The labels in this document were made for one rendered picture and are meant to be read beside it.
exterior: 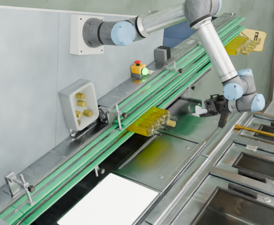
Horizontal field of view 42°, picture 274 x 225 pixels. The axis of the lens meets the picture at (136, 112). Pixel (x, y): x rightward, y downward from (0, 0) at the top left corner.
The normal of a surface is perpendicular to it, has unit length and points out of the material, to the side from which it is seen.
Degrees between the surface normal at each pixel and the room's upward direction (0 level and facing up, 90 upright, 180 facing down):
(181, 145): 90
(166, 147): 90
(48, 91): 0
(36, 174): 90
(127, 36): 7
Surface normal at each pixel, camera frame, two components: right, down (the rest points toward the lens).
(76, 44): -0.59, 0.17
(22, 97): 0.80, 0.22
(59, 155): -0.11, -0.85
